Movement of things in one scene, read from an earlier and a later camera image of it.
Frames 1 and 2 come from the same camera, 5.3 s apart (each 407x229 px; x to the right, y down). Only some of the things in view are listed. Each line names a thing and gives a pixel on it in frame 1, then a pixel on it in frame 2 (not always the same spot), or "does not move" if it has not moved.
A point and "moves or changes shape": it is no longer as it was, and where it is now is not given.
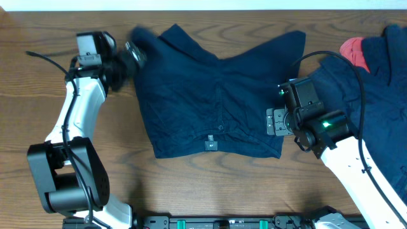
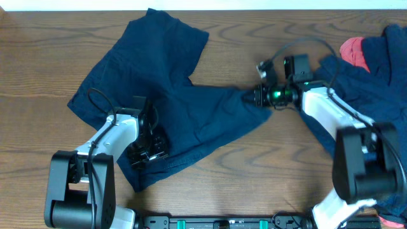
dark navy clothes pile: (385, 130) does not move
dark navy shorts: (194, 104) moves or changes shape
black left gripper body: (122, 69) → (149, 150)
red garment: (351, 49) does not move
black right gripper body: (282, 121) → (273, 95)
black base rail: (224, 222) does not move
